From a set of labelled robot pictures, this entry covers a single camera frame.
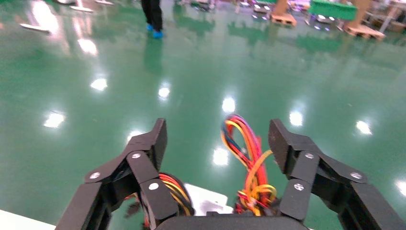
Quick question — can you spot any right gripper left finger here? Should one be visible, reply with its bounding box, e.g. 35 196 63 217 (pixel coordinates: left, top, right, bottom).
55 118 180 230

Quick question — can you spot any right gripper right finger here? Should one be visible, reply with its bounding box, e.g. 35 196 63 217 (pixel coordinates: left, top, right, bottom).
269 119 406 230

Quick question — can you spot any grey power supply with wires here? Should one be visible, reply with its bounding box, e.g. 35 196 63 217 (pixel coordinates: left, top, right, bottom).
125 172 234 230
221 114 279 217

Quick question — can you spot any wooden pallet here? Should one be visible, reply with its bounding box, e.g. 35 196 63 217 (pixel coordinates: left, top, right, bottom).
343 24 387 41
270 12 298 28

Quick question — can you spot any person in black trousers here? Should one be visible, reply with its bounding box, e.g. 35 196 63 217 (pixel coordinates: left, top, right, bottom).
140 0 165 39

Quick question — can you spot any green covered table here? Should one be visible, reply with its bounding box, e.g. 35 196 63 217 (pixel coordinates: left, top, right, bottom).
308 0 359 22

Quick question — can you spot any white floor stand base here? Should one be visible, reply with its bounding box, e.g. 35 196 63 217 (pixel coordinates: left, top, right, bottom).
20 23 52 35
69 4 95 13

